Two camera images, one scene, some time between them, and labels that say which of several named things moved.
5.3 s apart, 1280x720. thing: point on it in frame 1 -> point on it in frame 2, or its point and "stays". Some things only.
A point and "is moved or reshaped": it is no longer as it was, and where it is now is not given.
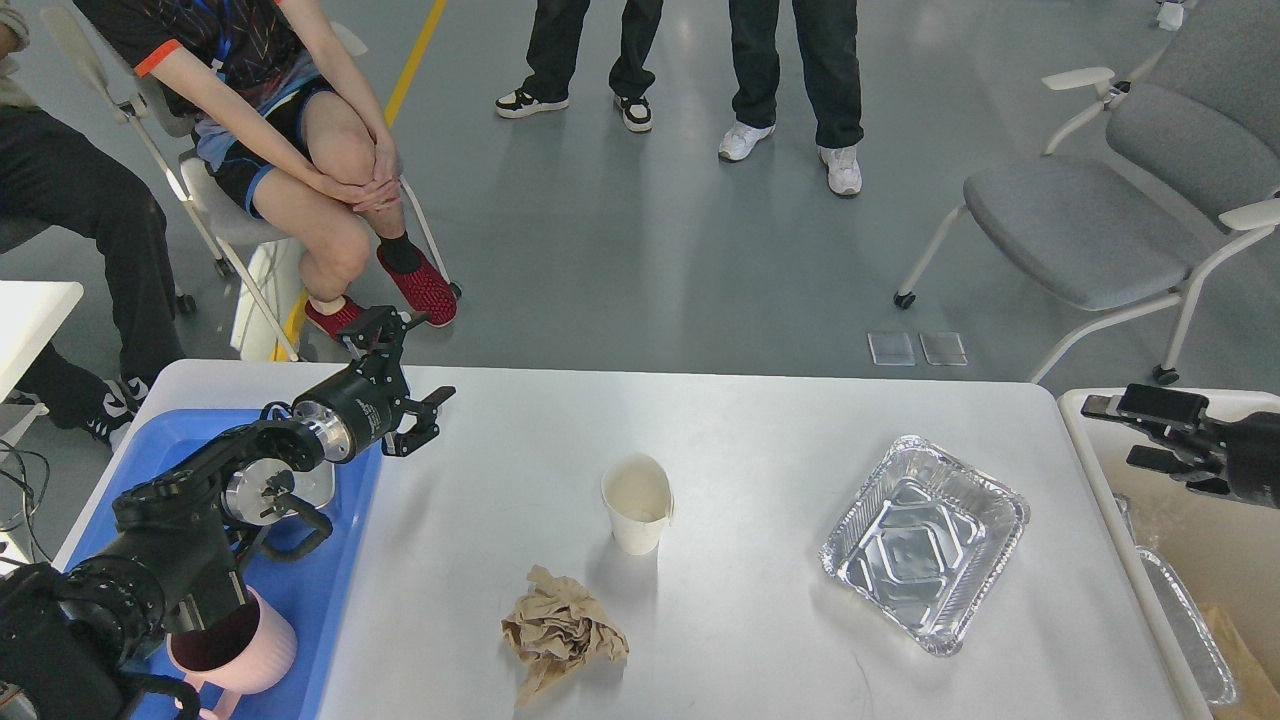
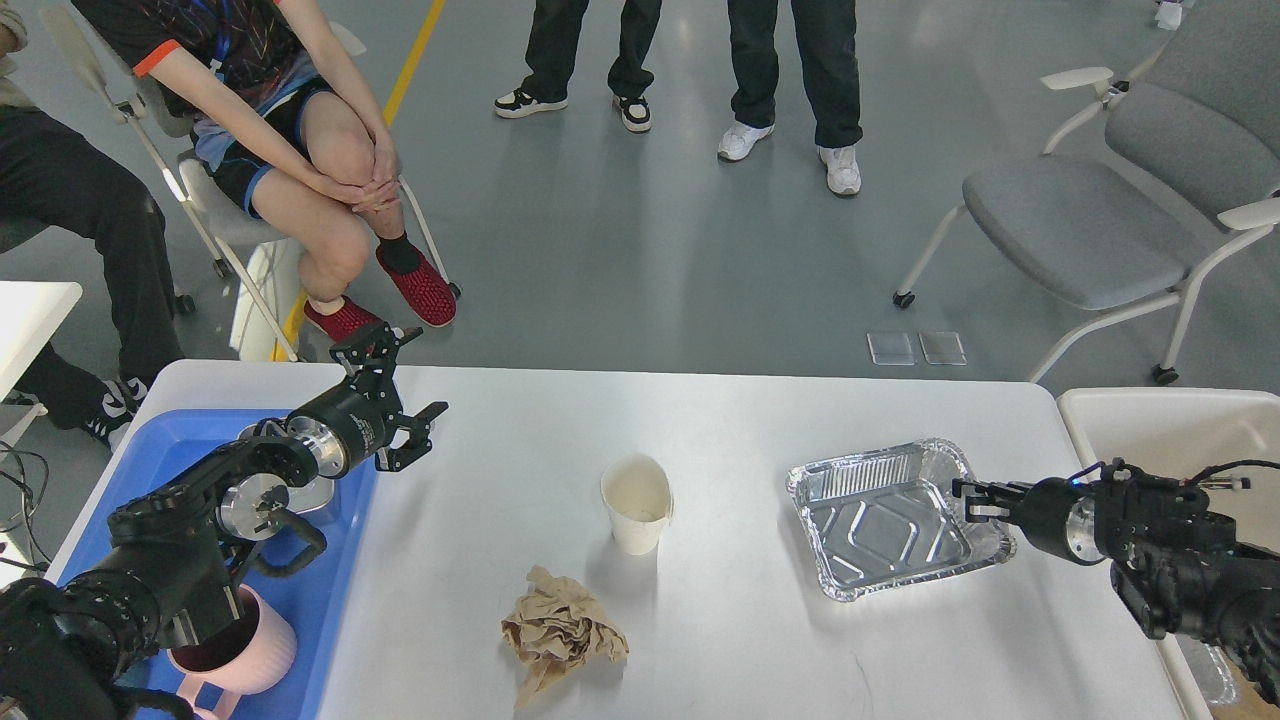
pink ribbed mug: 249,652 stays
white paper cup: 638,496 stays
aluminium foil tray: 927,542 is moved or reshaped
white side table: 31,313 stays
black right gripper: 1253,458 -> 1057,515
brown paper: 555,628 stays
